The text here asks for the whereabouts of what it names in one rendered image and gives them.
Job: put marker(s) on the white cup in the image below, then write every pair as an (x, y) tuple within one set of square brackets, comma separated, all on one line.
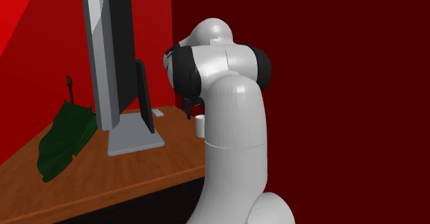
[(200, 126)]

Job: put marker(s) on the small white flat block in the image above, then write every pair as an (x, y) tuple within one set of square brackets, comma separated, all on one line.
[(158, 112)]

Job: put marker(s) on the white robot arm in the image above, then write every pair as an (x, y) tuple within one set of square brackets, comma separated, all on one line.
[(235, 122)]

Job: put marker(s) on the thin dark stick with loop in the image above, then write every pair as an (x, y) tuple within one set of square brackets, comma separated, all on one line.
[(70, 88)]

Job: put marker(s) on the grey computer monitor with stand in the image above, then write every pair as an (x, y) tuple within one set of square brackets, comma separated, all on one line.
[(104, 65)]

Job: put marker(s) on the dark green lumpy object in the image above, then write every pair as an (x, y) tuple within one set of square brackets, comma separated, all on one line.
[(64, 139)]

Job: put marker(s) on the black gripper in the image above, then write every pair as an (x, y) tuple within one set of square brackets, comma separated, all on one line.
[(186, 104)]

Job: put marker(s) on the brown wooden desk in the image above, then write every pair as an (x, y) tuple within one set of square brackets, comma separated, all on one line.
[(117, 179)]

